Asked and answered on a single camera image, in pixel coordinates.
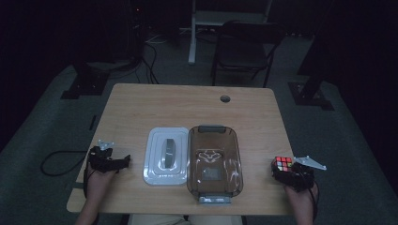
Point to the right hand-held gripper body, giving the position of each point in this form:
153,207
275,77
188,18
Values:
298,178

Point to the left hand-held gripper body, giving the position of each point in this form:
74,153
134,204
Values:
101,159

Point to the person's right hand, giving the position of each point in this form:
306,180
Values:
300,197

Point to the person's left hand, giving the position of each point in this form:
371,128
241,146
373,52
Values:
98,184

